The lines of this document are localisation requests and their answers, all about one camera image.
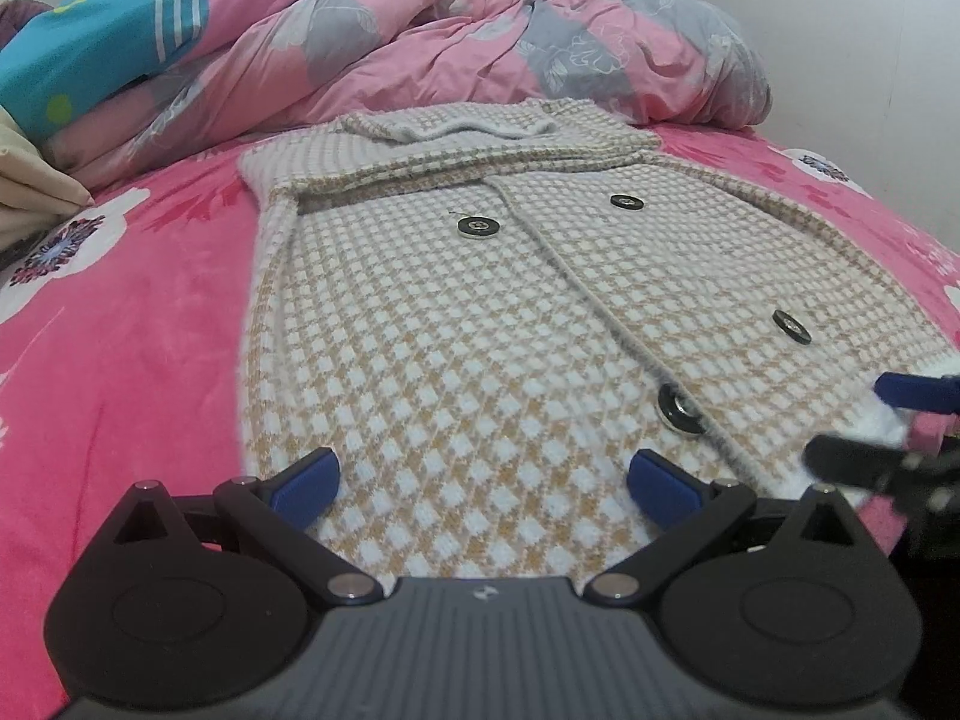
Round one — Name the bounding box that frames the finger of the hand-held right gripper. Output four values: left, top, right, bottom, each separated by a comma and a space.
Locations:
874, 371, 960, 415
804, 431, 960, 500

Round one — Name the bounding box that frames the dark brown cloth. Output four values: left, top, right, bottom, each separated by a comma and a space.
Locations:
0, 0, 55, 46

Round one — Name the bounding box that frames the pink and grey quilt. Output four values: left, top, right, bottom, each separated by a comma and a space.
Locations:
45, 0, 773, 192

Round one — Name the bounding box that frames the pink floral bed sheet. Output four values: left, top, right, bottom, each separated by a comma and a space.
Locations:
0, 120, 960, 720

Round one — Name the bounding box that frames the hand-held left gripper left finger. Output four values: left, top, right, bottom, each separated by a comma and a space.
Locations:
111, 447, 382, 608

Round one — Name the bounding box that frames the beige checked knit coat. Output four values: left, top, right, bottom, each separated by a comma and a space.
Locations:
236, 97, 960, 597

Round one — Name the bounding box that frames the beige folded garment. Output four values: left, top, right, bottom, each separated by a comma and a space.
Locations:
0, 109, 95, 241

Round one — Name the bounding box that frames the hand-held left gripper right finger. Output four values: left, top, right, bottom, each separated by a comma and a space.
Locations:
582, 448, 861, 608

